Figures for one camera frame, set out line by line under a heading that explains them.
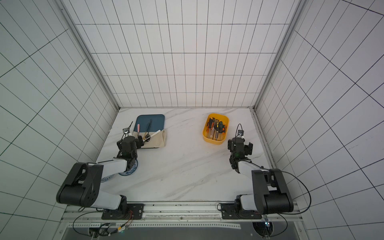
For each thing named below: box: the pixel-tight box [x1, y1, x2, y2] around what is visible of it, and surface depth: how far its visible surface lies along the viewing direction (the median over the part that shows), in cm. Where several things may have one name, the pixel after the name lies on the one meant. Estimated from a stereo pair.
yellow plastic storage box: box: [202, 113, 229, 145], surface depth 109 cm
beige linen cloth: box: [132, 129, 167, 149], surface depth 102 cm
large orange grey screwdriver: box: [210, 118, 215, 132], surface depth 109 cm
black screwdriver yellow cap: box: [209, 117, 214, 130], surface depth 109 cm
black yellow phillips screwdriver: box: [215, 119, 220, 141], surface depth 106 cm
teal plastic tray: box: [134, 114, 165, 132], surface depth 112 cm
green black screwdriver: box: [219, 121, 223, 141], surface depth 106 cm
